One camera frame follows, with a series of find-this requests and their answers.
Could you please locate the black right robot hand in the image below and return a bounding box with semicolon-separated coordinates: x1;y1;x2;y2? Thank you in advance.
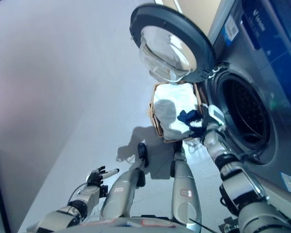
201;103;226;133

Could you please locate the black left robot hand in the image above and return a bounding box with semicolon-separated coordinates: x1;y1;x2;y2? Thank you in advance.
86;166;120;188

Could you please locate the dark blue cloth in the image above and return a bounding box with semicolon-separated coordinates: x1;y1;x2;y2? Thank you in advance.
177;109;206;139

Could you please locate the woven wicker laundry basket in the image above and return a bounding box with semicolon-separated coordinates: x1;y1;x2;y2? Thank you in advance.
149;82;206;143

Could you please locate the grey front-load washing machine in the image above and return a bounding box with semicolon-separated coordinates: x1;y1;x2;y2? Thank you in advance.
200;0;291;210

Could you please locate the silver left robot leg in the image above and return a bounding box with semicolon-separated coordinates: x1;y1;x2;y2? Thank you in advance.
99;167;146;219

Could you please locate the silver robot leg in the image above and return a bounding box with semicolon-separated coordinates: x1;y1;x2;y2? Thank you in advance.
99;167;146;219
169;151;202;230

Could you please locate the white cloth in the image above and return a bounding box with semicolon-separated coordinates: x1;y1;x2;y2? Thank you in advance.
153;83;203;140

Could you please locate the black right robot foot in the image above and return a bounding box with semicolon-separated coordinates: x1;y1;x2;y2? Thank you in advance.
173;139;184;154

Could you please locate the black robot foot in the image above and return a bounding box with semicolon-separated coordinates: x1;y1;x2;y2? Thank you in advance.
137;142;150;168
173;139;184;154

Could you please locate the black left robot foot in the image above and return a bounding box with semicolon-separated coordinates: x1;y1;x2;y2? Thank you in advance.
137;142;150;168

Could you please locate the silver right robot leg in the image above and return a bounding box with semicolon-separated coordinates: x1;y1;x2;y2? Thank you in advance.
169;151;202;230

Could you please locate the blue white barcode sticker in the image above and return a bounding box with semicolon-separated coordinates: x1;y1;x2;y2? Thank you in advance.
222;14;241;47

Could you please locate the round washer door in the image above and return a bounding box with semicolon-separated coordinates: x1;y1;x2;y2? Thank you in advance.
129;2;215;86

